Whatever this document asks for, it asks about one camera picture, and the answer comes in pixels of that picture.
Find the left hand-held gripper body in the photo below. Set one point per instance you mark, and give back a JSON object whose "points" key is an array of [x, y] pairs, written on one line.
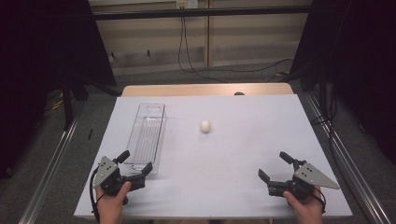
{"points": [[107, 174]]}

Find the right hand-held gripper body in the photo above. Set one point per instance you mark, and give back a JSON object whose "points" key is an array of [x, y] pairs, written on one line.
{"points": [[311, 177]]}

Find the clear plastic container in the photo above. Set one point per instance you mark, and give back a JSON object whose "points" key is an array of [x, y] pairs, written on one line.
{"points": [[146, 137]]}

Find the white egg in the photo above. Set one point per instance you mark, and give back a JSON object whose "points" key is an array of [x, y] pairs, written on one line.
{"points": [[205, 126]]}

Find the person's left hand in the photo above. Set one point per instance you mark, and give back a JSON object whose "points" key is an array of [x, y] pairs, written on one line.
{"points": [[110, 203]]}

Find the person's right hand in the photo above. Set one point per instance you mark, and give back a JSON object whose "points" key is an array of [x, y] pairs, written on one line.
{"points": [[306, 208]]}

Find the small dark object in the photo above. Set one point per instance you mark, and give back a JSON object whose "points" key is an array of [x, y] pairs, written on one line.
{"points": [[239, 93]]}

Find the wooden table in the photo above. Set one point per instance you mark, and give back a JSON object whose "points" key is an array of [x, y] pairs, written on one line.
{"points": [[186, 89]]}

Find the black curtain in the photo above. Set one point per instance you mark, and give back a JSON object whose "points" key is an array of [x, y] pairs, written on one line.
{"points": [[46, 62], [358, 62]]}

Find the black horizontal bar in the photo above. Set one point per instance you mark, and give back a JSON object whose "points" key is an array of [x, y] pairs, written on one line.
{"points": [[199, 13]]}

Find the metal floor rail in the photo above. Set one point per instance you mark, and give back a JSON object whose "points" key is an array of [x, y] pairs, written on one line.
{"points": [[46, 174], [351, 161]]}

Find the white wall socket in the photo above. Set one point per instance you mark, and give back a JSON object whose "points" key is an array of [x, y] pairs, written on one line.
{"points": [[187, 3]]}

